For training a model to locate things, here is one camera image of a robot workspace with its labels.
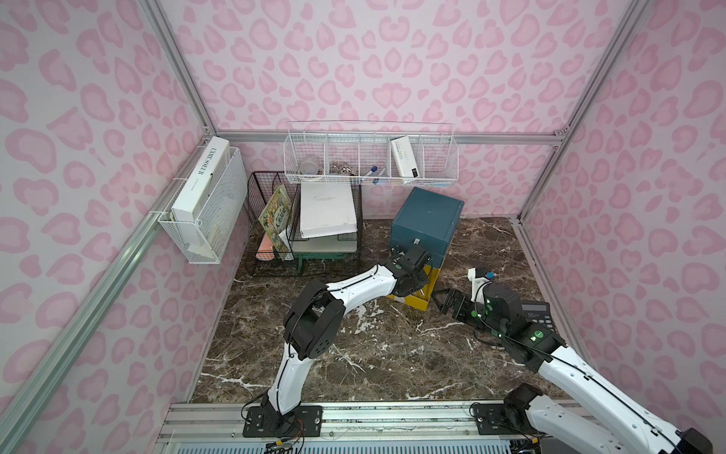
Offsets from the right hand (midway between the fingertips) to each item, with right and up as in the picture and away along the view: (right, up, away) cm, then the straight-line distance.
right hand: (440, 298), depth 76 cm
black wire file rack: (-57, +9, +28) cm, 64 cm away
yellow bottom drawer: (-3, -3, +12) cm, 13 cm away
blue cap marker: (-18, +41, +25) cm, 51 cm away
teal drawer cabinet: (0, +22, +16) cm, 27 cm away
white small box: (-7, +43, +16) cm, 46 cm away
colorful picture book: (-51, +23, +23) cm, 61 cm away
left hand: (-1, +4, +16) cm, 17 cm away
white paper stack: (-33, +26, +15) cm, 45 cm away
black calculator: (+35, -8, +15) cm, 39 cm away
